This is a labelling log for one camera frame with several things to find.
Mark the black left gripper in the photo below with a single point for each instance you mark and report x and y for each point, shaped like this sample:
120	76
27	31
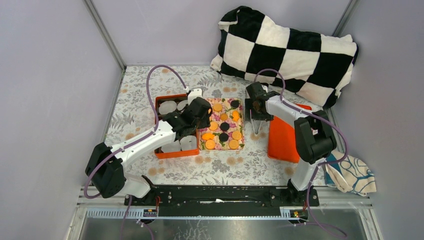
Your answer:
205	123

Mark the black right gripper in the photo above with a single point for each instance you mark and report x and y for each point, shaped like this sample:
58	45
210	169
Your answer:
249	105

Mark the orange fish shaped cookie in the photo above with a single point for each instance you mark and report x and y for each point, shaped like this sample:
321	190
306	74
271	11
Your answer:
235	115
207	136

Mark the orange compartment cookie box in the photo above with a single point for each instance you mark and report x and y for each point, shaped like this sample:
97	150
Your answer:
159	154

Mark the round swirl butter cookie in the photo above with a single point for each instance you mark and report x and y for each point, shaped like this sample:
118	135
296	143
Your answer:
223	117

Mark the floral cookie tray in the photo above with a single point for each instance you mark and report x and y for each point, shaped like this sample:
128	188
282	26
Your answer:
220	146

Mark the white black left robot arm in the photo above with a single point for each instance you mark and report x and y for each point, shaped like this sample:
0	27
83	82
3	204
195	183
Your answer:
107	165

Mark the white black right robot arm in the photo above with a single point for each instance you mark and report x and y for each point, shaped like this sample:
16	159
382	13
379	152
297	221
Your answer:
314	137

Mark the white paper cupcake liner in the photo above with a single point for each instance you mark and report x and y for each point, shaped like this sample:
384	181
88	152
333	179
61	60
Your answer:
167	107
181	105
189	143
171	147

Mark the black sandwich cookie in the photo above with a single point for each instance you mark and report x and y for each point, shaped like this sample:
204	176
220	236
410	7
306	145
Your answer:
234	104
224	126
223	137

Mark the floral table mat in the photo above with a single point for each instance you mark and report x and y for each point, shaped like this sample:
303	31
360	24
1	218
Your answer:
133	115

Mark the round tan biscuit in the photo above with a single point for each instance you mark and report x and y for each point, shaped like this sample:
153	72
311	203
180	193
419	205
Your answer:
237	135
217	107
213	126
233	144
210	144

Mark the orange box lid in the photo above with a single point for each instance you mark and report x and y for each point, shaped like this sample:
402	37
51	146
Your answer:
281	137

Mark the black white checkered pillow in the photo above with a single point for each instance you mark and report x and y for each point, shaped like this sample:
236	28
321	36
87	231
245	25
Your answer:
312	65

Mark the blue cream patterned cloth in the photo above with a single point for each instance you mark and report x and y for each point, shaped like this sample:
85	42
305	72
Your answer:
349	176

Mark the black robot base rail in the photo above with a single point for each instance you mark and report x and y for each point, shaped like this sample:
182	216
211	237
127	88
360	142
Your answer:
223	201

